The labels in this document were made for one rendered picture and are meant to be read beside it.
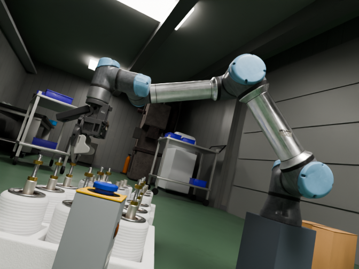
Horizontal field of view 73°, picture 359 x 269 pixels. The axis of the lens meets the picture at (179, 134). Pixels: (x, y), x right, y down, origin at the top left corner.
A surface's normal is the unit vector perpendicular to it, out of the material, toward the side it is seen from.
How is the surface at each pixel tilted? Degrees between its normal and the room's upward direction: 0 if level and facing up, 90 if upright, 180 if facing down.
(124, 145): 90
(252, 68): 84
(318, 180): 95
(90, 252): 90
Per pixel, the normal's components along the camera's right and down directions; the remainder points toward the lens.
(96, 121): -0.04, -0.18
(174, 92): 0.09, 0.20
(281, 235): 0.40, -0.06
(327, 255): -0.79, -0.29
